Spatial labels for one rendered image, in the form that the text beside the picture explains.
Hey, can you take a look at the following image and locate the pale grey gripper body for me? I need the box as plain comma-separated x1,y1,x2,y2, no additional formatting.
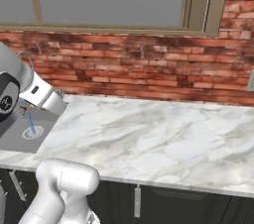
41,87,69,117

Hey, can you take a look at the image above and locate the silver sink tap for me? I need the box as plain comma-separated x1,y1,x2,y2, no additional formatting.
17,51,36,113

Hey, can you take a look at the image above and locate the grey sink basin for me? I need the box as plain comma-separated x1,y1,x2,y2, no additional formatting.
0,101,64,155

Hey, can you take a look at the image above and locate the black cupboard door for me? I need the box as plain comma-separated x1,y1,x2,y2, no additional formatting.
227,194,254,224
86,179,143,224
141,184,232,224
0,168,40,224

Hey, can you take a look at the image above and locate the silver cupboard handle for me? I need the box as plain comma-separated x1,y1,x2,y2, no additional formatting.
8,169,28,203
133,183,143,219

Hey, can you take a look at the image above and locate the window with tan frame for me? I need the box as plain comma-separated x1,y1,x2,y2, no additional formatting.
0,0,232,37

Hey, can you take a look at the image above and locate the grey wall socket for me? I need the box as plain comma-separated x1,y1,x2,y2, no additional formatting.
246,70,254,92

